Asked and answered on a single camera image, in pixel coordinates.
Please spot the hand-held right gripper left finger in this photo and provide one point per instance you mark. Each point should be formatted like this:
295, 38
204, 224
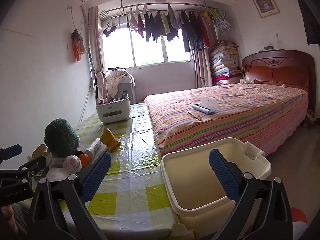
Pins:
97, 177

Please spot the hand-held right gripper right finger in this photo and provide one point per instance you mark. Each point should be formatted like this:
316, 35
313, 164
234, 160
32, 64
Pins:
223, 177

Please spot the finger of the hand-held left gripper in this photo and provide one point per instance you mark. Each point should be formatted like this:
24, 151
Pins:
27, 168
11, 152

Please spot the brown paper piece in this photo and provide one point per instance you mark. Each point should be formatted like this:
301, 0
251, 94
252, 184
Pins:
40, 151

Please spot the orange bottle cap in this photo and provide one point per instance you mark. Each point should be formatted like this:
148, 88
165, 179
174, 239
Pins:
84, 160

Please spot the cream plastic bin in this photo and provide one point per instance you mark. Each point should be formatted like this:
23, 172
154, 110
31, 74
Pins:
195, 175

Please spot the clear plastic bag with scraps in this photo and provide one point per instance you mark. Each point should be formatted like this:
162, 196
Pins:
72, 163

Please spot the white plastic bottle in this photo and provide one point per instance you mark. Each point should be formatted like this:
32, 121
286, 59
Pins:
92, 146

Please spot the yellow snack bag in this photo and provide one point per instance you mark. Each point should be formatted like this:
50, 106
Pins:
110, 141

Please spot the green knitted scrubber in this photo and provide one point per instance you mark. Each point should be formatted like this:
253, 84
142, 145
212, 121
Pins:
60, 137

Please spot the bed with striped sheet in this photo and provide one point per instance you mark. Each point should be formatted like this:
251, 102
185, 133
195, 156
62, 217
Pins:
225, 125

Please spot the wooden pencil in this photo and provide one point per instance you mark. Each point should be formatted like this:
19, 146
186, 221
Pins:
195, 116

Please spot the white tissue box organizer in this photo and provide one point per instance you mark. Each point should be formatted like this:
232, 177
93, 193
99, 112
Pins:
115, 110

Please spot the grey pencil case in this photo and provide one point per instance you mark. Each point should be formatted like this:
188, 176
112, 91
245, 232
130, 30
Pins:
202, 108

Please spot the red and white cloth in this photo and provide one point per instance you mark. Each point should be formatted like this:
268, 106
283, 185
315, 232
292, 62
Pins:
298, 216

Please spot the bundle of pens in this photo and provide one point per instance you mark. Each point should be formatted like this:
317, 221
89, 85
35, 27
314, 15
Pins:
124, 95

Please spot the chair with pink cloth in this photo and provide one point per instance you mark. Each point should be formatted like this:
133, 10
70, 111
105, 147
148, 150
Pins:
101, 87

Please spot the white air cooler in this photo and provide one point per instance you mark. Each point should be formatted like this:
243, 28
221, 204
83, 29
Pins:
128, 90

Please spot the polka dot cloth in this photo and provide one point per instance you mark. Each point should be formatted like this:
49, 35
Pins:
115, 80

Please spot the floral pillow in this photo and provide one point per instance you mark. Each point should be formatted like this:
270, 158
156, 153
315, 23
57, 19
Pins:
248, 81

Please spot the pair of slippers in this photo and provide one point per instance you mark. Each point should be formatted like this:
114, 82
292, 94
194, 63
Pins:
311, 115

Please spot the beige curtain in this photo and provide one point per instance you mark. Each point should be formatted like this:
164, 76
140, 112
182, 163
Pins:
95, 42
201, 67

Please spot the stack of folded quilts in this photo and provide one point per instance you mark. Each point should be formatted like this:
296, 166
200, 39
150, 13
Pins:
225, 62

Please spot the wooden headboard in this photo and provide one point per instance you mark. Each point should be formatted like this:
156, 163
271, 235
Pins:
280, 70

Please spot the orange cloth on hook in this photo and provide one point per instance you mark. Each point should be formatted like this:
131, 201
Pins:
77, 47

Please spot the window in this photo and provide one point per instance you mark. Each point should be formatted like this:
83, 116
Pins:
150, 52

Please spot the small dark box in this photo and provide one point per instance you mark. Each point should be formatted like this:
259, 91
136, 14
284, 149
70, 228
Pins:
268, 47

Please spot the row of hanging clothes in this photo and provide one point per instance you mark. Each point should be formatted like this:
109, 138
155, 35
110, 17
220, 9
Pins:
172, 25

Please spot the dark hanging cloth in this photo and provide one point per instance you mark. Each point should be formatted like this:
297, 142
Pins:
310, 17

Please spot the framed wall picture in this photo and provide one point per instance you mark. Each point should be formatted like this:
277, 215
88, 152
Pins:
265, 2

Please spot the metal clothes rail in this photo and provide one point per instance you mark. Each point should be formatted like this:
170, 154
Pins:
155, 4

